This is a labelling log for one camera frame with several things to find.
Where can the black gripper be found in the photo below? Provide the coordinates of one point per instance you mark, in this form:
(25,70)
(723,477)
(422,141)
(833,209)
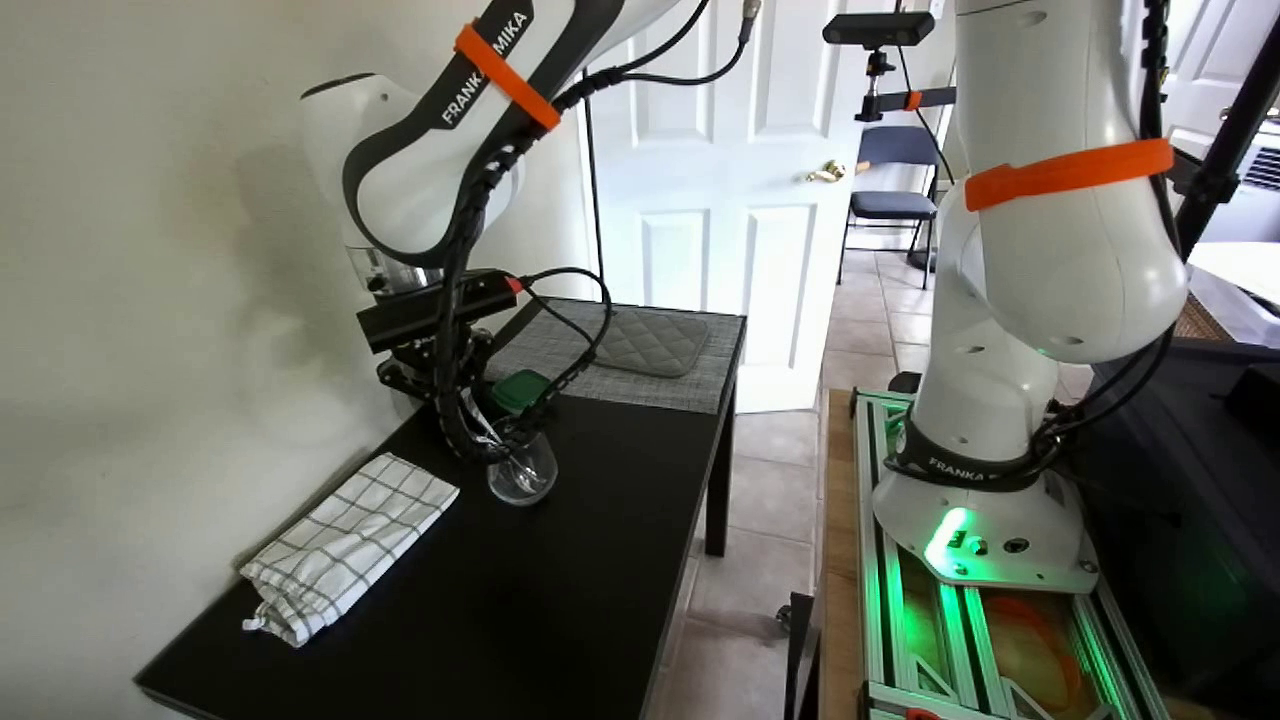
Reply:
(425,372)

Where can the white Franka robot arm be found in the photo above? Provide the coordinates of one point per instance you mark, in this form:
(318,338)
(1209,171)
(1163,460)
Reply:
(1055,264)

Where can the clear glass cup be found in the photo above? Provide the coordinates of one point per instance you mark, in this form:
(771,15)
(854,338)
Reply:
(522,477)

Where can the small green square lid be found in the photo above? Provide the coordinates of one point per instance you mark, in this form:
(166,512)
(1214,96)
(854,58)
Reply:
(522,388)

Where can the white checkered dish towel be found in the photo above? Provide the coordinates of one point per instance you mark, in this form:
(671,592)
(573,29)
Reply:
(344,547)

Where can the grey quilted pot holder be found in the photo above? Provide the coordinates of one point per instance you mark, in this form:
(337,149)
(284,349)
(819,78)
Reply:
(653,345)

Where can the black table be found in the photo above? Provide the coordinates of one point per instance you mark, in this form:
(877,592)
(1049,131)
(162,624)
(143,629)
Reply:
(535,613)

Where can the grey woven placemat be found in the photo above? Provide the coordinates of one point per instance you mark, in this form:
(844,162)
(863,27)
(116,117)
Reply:
(704,372)

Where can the white panel door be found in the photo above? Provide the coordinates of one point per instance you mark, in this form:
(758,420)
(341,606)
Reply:
(734,203)

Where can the wooden cart board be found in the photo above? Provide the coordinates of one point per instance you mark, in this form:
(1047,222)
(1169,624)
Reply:
(839,574)

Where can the blue chair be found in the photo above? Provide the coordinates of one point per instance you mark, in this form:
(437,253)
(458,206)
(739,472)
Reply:
(892,203)

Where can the black tripod pole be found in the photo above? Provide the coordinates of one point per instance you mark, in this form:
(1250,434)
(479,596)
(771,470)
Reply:
(1226,144)

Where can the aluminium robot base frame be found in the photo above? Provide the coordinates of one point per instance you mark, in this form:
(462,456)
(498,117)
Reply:
(933,624)

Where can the black camera on stand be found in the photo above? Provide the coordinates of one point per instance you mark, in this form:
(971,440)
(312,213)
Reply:
(877,27)

